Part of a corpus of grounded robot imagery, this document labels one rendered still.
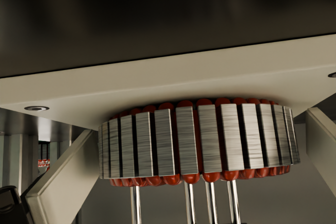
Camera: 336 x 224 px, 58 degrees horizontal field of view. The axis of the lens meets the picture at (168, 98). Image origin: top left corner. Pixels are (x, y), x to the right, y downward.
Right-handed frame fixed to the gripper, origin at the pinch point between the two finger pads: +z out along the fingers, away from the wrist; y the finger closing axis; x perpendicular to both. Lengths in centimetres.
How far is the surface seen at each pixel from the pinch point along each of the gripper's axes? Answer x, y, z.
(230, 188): -10.1, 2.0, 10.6
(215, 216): -12.4, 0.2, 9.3
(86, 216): -18.6, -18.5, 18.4
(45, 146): -13.2, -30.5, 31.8
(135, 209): -7.2, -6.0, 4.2
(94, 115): 3.3, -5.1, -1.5
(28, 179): -6.2, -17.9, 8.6
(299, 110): 0.4, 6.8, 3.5
